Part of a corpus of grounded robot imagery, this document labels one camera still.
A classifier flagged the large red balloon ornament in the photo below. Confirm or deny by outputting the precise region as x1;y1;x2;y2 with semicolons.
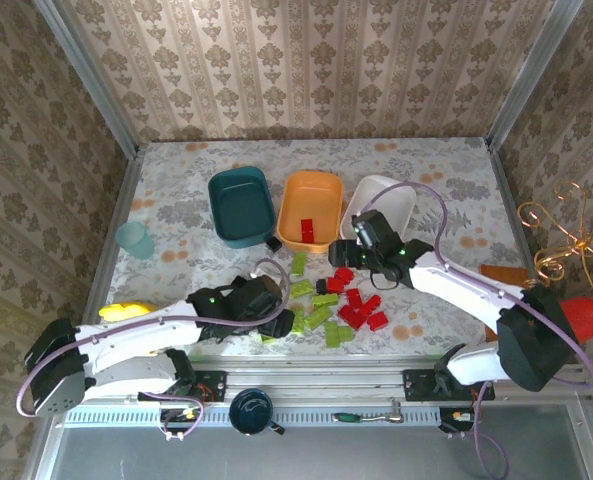
560;295;593;344

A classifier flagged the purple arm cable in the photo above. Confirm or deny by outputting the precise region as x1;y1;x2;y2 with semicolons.
15;258;292;444
363;180;593;479

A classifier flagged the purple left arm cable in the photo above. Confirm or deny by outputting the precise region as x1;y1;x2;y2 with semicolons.
15;258;292;444

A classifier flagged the white plastic container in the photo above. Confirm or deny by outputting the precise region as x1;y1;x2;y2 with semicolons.
339;174;417;241

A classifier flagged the aluminium table side rail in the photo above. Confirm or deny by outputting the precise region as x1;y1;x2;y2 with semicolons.
70;152;145;366
483;137;552;286

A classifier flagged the teal plastic container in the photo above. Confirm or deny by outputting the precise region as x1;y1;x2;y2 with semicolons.
207;166;278;250

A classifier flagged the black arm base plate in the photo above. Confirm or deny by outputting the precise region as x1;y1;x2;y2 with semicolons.
138;369;227;402
403;368;496;402

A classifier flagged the dark blue mug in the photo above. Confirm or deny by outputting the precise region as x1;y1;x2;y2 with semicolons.
228;388;285;437

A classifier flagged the metal ratchet tool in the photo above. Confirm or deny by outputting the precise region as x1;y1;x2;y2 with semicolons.
363;399;405;425

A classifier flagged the aluminium front rail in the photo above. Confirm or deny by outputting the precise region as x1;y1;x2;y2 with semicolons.
50;355;592;402

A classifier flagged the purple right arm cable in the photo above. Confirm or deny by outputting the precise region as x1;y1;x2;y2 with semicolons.
363;180;593;479

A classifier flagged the gold wire ornament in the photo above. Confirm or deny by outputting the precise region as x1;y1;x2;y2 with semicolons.
518;180;593;297

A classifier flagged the grey slotted cable duct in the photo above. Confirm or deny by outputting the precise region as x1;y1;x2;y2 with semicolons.
55;403;442;429

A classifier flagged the yellow plastic toy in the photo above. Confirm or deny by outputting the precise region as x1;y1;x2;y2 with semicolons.
98;301;157;322

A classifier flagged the orange plastic container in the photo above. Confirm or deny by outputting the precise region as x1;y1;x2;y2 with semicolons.
275;170;346;255

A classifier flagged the translucent teal cup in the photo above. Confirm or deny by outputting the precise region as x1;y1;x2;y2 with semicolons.
114;221;156;260

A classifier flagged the aluminium frame post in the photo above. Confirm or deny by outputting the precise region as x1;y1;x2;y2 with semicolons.
33;0;142;159
485;0;585;151

